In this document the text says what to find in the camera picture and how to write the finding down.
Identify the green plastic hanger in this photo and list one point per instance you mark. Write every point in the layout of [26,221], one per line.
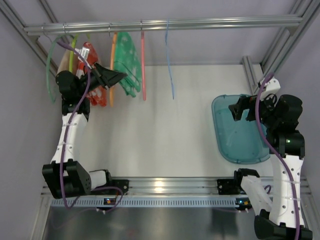
[53,92]

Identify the grey cable duct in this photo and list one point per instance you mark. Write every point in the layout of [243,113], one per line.
[162,202]

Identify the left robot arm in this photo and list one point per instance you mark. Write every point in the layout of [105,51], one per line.
[64,175]

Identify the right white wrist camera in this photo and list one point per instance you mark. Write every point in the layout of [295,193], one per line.
[271,87]

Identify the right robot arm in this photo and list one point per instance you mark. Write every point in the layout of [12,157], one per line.
[277,216]

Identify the aluminium frame posts right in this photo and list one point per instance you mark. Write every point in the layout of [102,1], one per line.
[287,38]

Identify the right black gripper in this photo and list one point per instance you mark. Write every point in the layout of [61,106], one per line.
[249,108]

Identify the aluminium frame post left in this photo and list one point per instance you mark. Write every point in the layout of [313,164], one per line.
[18,24]

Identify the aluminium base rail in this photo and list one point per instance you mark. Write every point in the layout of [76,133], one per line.
[185,187]

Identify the blue plastic hanger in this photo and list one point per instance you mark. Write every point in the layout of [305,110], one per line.
[168,59]

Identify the lime green hanger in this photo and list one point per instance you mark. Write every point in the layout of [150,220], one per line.
[71,55]

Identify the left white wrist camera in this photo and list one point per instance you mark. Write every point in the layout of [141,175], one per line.
[84,53]

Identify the teal plastic bin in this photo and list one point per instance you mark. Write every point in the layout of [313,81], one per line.
[239,142]

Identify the pink plastic hanger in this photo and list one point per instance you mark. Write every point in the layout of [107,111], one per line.
[144,94]

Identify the green patterned trousers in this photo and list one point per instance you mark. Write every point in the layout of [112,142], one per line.
[126,60]

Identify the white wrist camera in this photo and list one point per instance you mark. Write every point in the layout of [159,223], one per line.
[84,53]
[271,87]

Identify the aluminium hanging rail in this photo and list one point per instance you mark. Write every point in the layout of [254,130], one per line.
[263,21]

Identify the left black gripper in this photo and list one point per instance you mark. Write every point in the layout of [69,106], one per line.
[100,76]

